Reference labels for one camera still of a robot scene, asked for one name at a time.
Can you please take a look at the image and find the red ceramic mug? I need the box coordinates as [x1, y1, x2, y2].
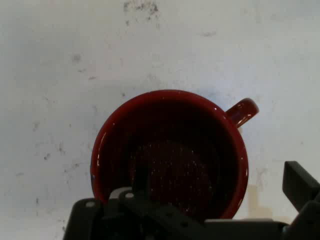
[90, 89, 260, 221]

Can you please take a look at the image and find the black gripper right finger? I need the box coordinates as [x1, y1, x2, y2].
[282, 161, 320, 240]

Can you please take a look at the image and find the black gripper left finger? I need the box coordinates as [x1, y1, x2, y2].
[63, 186, 206, 240]

